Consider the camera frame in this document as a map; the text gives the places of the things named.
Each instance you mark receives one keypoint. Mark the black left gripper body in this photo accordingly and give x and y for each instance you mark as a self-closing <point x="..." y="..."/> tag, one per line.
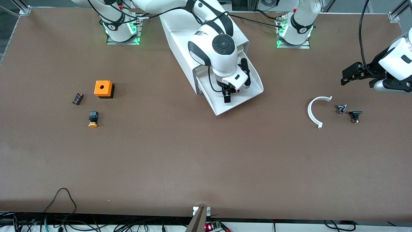
<point x="375" y="66"/>

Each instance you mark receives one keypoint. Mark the small grey metal part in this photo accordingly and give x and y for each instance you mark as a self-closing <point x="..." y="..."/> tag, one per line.
<point x="341" y="109"/>

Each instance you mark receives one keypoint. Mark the white drawer cabinet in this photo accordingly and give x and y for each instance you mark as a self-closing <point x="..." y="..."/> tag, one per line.
<point x="180" y="45"/>

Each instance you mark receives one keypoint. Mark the orange box with hole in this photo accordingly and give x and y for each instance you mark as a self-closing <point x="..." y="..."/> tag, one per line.
<point x="103" y="87"/>

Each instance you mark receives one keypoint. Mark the small black terminal block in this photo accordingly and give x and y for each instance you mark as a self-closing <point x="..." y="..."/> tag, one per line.
<point x="78" y="99"/>

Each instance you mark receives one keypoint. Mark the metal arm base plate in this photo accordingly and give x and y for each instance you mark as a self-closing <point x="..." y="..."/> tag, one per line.
<point x="305" y="46"/>
<point x="136" y="32"/>

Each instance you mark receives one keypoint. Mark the circuit board with red light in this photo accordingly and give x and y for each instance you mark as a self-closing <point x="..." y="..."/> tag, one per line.
<point x="212" y="226"/>

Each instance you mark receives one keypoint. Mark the white drawer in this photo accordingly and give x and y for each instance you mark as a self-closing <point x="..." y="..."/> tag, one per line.
<point x="238" y="103"/>

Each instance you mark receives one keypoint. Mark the metal bracket with beam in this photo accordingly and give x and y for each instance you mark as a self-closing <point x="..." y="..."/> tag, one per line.
<point x="199" y="219"/>

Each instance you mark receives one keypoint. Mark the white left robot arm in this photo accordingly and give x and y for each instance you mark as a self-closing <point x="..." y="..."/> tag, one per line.
<point x="301" y="25"/>

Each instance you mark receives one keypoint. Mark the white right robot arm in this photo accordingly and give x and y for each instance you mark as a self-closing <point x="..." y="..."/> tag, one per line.
<point x="222" y="61"/>

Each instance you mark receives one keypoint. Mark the white curved plastic arc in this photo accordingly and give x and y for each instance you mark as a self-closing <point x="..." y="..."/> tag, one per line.
<point x="309" y="111"/>

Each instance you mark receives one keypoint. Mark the aluminium frame profile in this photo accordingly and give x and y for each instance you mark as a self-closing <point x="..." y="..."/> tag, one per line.
<point x="397" y="11"/>

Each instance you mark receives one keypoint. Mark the yellow push button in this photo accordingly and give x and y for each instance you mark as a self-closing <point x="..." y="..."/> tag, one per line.
<point x="93" y="120"/>

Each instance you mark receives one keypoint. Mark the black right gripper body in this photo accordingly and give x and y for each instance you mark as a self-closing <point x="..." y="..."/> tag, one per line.
<point x="225" y="88"/>

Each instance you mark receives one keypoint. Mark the small black switch part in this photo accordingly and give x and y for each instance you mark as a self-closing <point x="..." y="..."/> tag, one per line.
<point x="355" y="115"/>

